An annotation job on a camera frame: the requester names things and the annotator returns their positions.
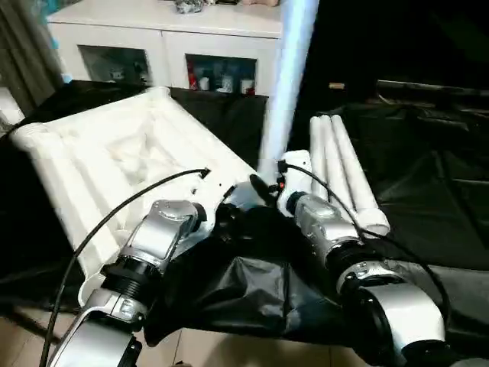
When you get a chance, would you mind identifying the black mat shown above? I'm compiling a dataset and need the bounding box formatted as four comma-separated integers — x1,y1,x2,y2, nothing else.
0,76,489,356

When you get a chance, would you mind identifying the white plastic table top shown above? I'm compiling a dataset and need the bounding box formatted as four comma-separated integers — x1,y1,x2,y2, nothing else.
8,86,268,307

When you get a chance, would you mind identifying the white plastic table leg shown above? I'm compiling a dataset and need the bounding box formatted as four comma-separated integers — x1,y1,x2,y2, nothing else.
330,115,391,238
256,0,320,180
309,116,331,201
319,115,360,215

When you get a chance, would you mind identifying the silver metal rail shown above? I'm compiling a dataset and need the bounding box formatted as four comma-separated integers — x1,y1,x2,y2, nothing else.
377,76,489,96

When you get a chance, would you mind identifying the grey curtain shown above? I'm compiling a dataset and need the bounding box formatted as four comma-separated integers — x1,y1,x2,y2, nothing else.
0,0,66,115

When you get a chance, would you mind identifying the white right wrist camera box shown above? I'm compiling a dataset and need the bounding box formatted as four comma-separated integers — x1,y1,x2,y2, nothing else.
275,150,314,216

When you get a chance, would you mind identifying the white cabinet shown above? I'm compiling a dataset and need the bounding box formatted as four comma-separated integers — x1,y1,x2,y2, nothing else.
47,0,285,96

